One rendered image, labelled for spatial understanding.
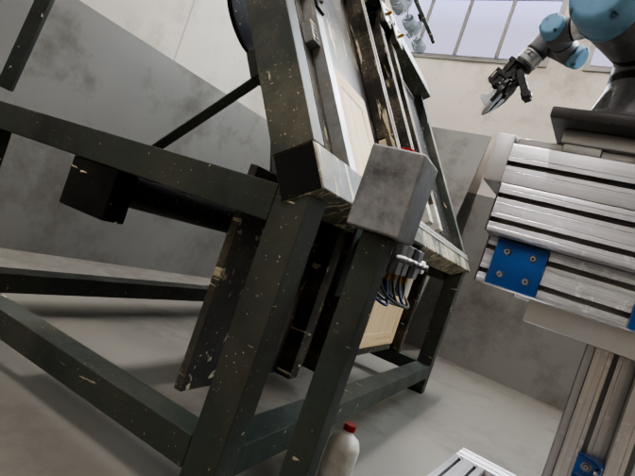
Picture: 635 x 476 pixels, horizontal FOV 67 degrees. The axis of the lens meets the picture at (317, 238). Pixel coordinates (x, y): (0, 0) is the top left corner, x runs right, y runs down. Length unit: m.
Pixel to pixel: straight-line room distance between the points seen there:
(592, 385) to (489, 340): 3.64
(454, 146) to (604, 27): 4.08
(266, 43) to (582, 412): 1.06
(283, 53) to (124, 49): 2.59
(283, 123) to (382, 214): 0.33
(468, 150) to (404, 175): 3.89
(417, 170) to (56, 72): 2.83
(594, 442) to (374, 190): 0.65
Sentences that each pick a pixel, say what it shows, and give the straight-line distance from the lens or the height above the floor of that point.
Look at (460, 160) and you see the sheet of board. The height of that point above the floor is 1.84.
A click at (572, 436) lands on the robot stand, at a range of 1.15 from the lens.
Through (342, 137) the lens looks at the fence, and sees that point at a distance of 1.36.
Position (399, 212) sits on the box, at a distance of 0.98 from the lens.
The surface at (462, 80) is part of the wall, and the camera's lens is 5.42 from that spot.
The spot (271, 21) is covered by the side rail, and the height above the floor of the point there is 1.16.
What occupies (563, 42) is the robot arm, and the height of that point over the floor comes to 1.51.
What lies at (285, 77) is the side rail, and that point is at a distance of 1.19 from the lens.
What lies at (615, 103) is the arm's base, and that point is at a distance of 0.96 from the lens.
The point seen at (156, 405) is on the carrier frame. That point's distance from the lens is 1.32.
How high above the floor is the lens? 0.70
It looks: level
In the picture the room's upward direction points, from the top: 19 degrees clockwise
